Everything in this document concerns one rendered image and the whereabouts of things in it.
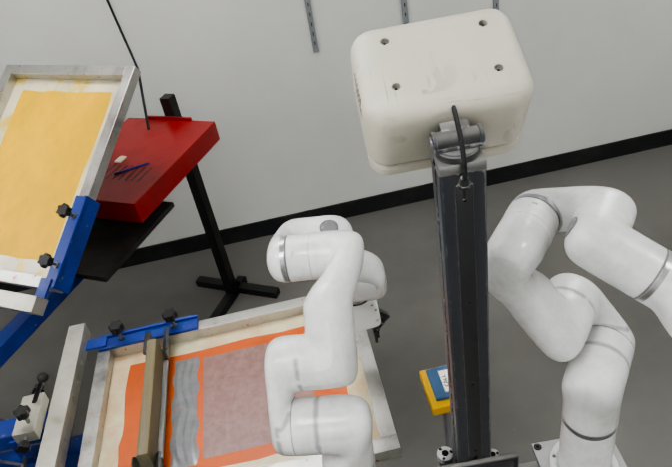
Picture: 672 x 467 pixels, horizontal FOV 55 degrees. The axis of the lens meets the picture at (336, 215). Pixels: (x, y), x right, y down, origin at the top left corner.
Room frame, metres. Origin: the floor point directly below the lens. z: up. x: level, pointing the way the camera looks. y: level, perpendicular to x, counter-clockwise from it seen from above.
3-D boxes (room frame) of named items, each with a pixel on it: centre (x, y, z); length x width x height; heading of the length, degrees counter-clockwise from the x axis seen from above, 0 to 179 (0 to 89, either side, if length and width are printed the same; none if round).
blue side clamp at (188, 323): (1.43, 0.62, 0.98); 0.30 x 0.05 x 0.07; 93
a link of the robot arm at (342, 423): (0.69, 0.07, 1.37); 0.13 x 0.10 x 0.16; 82
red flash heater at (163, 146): (2.37, 0.78, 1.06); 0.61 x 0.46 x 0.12; 153
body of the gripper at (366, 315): (1.18, -0.01, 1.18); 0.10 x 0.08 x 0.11; 93
